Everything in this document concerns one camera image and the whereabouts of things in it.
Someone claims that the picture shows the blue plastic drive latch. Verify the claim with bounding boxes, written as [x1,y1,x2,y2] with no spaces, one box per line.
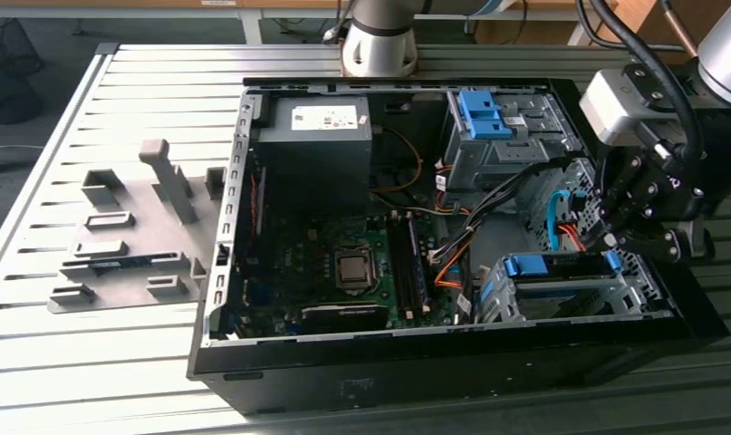
[459,90,516,140]

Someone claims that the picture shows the black open PC case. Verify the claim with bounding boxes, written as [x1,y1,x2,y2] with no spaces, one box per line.
[185,76,731,416]

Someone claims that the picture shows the hard disk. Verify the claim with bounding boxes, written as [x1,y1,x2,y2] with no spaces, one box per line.
[477,251,622,314]

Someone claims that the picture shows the white-legged wooden desk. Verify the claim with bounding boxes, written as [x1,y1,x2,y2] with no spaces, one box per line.
[0,0,596,46]

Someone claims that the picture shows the green motherboard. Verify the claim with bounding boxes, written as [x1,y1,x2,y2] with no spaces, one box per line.
[235,210,467,339]

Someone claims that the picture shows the white and grey wire bundle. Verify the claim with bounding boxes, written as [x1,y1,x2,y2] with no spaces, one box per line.
[369,192,472,219]

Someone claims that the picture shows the white floor cable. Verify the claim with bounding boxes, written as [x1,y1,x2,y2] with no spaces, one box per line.
[0,143,46,158]

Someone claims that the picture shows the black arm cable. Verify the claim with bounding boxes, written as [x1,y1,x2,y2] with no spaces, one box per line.
[588,0,706,160]

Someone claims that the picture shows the loose RAM stick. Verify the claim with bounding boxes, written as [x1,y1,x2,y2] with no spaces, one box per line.
[89,255,156,276]

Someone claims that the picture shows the black RAM slot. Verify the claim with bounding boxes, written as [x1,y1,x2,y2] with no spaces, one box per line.
[385,210,417,319]

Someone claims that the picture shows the CPU socket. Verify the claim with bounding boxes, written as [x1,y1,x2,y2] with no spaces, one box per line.
[329,244,381,296]

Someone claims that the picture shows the black graphics card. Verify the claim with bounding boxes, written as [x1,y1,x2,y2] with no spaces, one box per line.
[300,302,391,335]

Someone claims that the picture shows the grey metal drive cage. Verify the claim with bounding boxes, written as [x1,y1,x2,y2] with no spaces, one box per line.
[441,89,583,192]

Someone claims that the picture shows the grey metal disk bay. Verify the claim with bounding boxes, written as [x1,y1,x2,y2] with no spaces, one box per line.
[473,247,666,325]

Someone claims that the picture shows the black cable bundle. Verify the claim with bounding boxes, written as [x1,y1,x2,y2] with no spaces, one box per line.
[428,158,571,266]

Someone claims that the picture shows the blue data wire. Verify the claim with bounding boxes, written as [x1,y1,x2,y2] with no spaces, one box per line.
[544,188,585,252]

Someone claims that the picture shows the brown wooden cabinet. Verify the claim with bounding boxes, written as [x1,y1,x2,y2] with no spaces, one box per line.
[593,0,702,65]

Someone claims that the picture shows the grey parts rack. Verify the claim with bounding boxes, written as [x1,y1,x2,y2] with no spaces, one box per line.
[45,138,228,316]

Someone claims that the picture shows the installed RAM stick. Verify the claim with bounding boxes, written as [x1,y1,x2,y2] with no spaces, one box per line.
[403,211,432,314]

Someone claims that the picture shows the yellow wire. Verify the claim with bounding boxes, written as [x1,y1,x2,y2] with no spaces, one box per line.
[368,126,425,195]

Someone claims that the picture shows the orange wires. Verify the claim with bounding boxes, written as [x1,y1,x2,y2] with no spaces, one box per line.
[431,256,467,290]

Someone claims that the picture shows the black mesh wastebasket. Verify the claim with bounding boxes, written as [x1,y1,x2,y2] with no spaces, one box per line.
[0,16,45,126]

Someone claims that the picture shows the grey power supply unit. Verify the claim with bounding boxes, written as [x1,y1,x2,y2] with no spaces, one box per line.
[252,94,376,221]

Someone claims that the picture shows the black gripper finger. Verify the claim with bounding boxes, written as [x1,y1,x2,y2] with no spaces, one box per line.
[584,151,662,250]
[599,221,714,266]

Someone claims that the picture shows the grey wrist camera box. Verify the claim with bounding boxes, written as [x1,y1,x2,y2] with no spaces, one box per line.
[579,69,667,147]

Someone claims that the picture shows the silver CPU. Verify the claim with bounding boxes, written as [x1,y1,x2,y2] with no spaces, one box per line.
[335,256,376,281]

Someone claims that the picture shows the red power wire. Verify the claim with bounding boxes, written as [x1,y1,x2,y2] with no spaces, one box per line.
[555,220,587,254]

